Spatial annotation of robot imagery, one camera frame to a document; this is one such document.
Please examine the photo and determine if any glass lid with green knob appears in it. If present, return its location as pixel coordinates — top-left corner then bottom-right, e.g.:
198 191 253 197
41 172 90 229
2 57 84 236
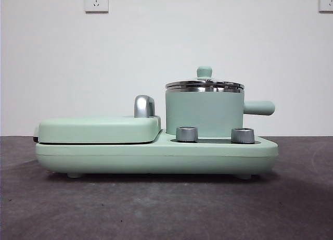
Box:
165 65 245 91

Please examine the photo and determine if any silver control knob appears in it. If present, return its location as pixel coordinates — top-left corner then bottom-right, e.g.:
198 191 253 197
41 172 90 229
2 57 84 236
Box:
176 126 199 142
230 127 255 144

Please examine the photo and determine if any green breakfast machine base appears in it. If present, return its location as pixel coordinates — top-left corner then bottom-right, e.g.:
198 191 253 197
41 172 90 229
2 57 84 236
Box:
35 129 279 179

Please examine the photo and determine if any green steamer pot with handle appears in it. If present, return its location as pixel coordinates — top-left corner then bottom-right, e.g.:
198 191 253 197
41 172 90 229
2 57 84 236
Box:
165 88 276 137

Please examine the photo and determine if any green griddle cover silver handle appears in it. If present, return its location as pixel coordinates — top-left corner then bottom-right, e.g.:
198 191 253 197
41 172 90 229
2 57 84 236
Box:
33 94 161 144

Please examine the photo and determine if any white wall socket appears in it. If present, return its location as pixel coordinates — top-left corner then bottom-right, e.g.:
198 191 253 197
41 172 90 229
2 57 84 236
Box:
84 0 109 14
318 0 333 13

